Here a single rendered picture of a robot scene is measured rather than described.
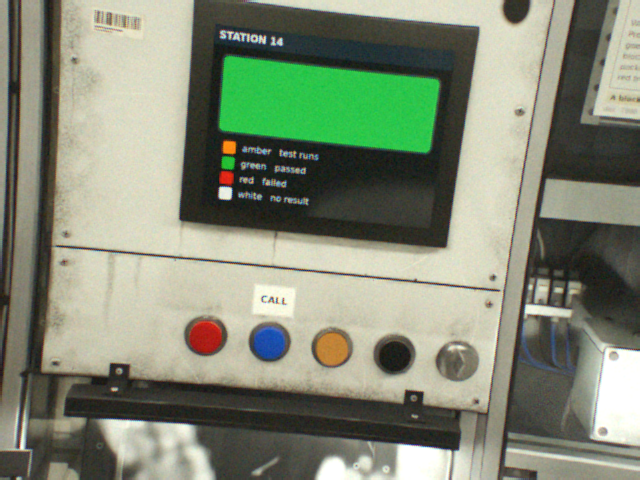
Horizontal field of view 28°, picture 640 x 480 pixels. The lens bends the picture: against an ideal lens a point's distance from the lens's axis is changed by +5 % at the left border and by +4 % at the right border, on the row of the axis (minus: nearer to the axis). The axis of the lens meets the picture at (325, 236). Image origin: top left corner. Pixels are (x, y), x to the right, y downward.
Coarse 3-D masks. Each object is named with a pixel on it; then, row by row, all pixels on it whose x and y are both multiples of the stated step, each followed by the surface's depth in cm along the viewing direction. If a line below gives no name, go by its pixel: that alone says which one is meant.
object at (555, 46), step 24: (552, 24) 110; (552, 48) 111; (552, 72) 111; (552, 96) 112; (528, 144) 113; (528, 168) 113; (528, 192) 114; (528, 216) 114; (528, 240) 115; (504, 288) 117; (504, 312) 117; (504, 336) 117; (504, 360) 118; (504, 384) 118; (504, 408) 119; (456, 456) 120
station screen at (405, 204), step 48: (240, 48) 107; (288, 48) 107; (336, 48) 107; (384, 48) 107; (240, 144) 109; (288, 144) 109; (336, 144) 109; (432, 144) 109; (240, 192) 110; (288, 192) 110; (336, 192) 110; (384, 192) 110; (432, 192) 110
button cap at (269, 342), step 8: (264, 328) 115; (272, 328) 115; (256, 336) 115; (264, 336) 115; (272, 336) 115; (280, 336) 115; (256, 344) 115; (264, 344) 115; (272, 344) 115; (280, 344) 115; (264, 352) 115; (272, 352) 115; (280, 352) 115
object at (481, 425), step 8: (480, 416) 119; (480, 424) 119; (480, 432) 120; (480, 440) 120; (480, 448) 120; (472, 456) 120; (480, 456) 120; (472, 464) 120; (480, 464) 120; (472, 472) 120; (480, 472) 120
